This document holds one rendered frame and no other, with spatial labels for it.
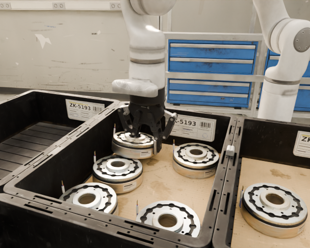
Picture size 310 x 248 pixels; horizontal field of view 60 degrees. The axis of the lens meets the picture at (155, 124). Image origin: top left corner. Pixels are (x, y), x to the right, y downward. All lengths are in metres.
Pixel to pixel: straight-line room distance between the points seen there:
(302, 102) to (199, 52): 0.97
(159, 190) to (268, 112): 0.42
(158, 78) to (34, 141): 0.41
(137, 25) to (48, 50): 3.22
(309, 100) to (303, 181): 1.97
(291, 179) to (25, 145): 0.64
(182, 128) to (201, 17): 2.55
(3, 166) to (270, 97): 0.70
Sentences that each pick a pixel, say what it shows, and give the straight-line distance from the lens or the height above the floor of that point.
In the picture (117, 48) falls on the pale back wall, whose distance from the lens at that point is 3.35.
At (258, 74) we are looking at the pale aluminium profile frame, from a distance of 2.40.
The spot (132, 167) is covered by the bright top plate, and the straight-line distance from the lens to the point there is 0.56.
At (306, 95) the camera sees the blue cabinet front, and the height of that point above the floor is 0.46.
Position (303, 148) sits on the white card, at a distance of 0.67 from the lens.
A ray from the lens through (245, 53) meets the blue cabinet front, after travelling 2.36.
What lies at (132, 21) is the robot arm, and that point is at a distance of 0.54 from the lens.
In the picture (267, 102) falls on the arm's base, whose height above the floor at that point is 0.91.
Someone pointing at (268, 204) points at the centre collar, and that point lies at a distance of 0.50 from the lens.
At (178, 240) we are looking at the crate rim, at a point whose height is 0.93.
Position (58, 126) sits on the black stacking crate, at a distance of 0.86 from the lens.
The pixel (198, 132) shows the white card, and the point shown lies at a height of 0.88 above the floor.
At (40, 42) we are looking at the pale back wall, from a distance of 3.76.
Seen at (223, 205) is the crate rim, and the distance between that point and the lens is 0.38.
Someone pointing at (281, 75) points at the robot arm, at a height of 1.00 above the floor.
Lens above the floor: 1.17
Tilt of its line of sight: 25 degrees down
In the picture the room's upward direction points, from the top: straight up
